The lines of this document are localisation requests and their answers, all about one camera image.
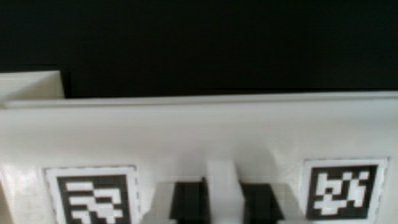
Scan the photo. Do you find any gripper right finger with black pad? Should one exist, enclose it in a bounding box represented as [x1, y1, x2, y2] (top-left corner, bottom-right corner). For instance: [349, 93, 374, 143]
[241, 183, 284, 224]

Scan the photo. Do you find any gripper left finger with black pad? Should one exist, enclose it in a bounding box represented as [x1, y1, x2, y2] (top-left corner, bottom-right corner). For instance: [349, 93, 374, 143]
[168, 179, 209, 224]

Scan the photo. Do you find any white cabinet body box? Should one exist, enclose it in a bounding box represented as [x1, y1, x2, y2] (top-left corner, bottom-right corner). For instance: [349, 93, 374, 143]
[0, 70, 63, 103]

